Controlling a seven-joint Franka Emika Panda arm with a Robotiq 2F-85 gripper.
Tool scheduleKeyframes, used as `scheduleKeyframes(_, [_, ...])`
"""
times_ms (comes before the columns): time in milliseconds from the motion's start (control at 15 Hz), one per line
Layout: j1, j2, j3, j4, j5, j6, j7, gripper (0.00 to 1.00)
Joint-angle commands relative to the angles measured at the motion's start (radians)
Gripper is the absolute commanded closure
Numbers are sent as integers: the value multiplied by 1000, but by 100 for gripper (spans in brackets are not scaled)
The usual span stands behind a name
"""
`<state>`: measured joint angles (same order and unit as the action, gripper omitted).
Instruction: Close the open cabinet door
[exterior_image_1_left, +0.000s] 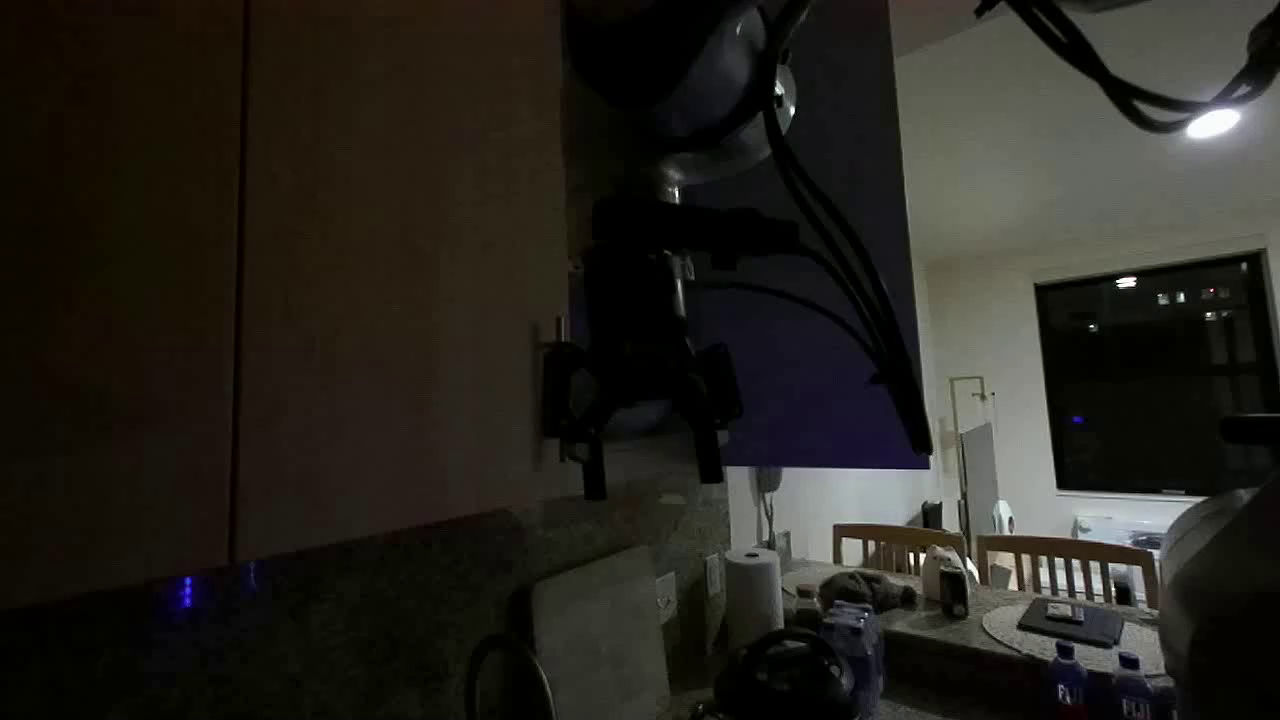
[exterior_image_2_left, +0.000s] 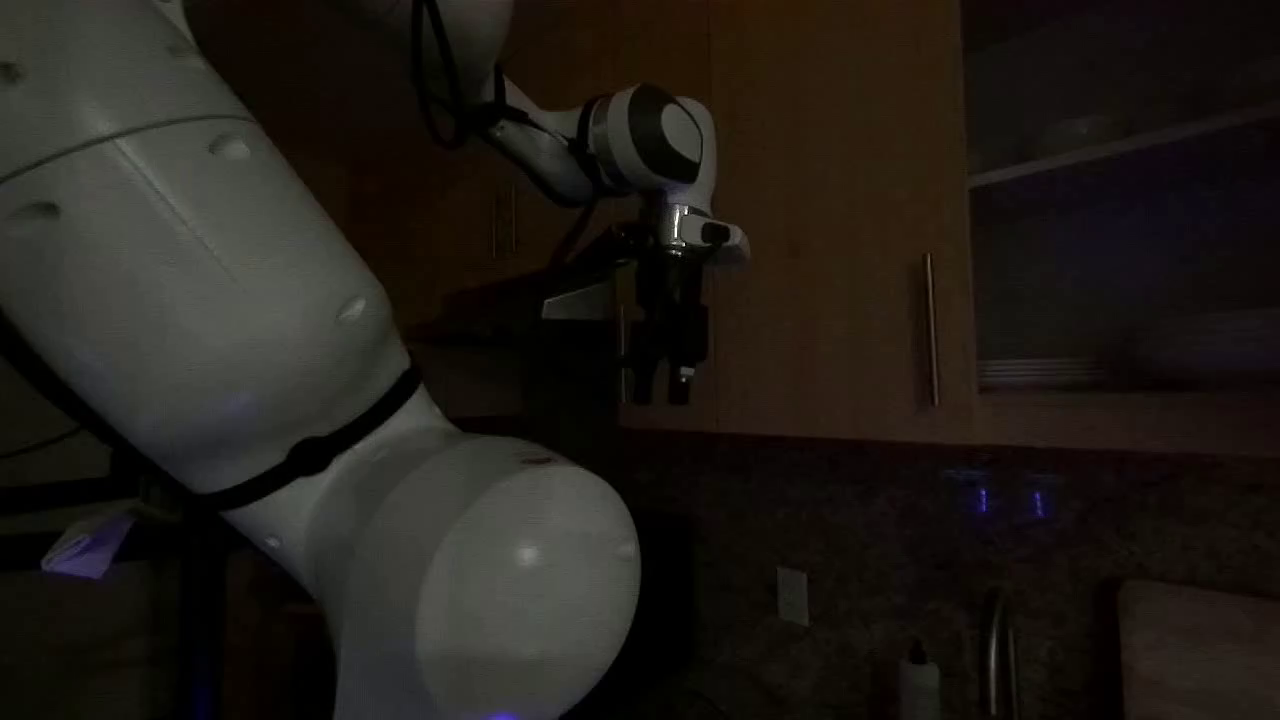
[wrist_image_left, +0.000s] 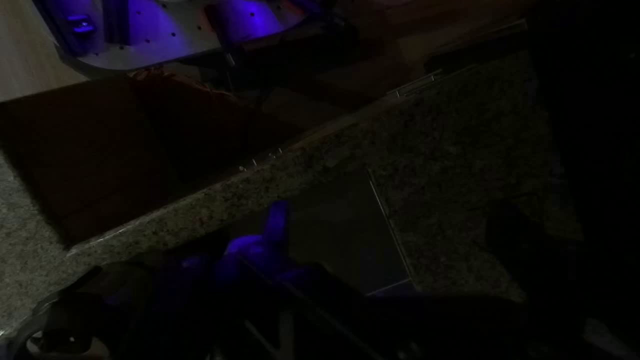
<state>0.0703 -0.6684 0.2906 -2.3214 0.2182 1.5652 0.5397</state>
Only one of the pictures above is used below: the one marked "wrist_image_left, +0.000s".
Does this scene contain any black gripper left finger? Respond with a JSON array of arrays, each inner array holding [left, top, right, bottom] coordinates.
[[215, 198, 295, 285]]

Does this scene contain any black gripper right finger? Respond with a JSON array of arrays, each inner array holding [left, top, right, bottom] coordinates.
[[481, 198, 543, 311]]

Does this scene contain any dark flat glass panel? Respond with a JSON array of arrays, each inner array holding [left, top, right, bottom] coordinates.
[[289, 171, 416, 298]]

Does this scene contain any granite countertop edge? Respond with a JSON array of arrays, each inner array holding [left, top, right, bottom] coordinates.
[[0, 19, 536, 250]]

